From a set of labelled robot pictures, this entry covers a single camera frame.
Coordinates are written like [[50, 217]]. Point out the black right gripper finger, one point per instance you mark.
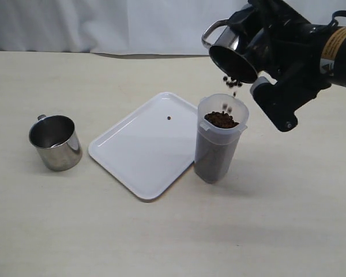
[[253, 17]]

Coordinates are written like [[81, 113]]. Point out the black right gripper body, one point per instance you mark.
[[290, 62]]

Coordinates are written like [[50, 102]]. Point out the steel mug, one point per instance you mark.
[[228, 52], [56, 141]]

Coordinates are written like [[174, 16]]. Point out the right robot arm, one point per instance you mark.
[[332, 63]]

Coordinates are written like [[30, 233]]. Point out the translucent plastic pitcher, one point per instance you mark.
[[221, 121]]

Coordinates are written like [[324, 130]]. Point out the white curtain backdrop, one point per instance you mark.
[[110, 27]]

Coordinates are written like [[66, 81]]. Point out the white plastic tray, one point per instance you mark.
[[146, 152]]

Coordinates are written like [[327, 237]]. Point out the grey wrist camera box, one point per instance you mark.
[[258, 82]]

